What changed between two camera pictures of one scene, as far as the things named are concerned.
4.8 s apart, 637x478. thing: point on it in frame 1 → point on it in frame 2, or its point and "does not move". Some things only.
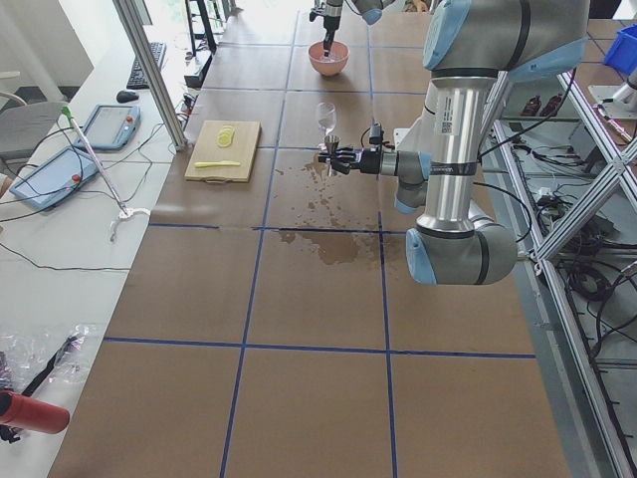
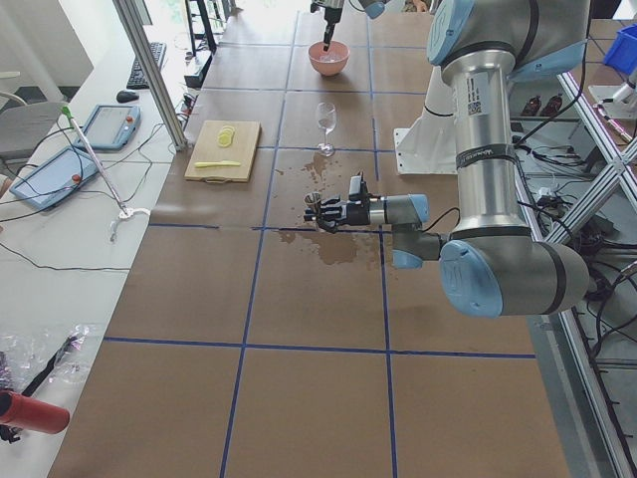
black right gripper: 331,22 does not move
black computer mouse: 125,97 does not move
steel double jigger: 331,142 → 313,200
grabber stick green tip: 83,143 does not move
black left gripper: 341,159 → 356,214
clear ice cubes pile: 329,59 does not move
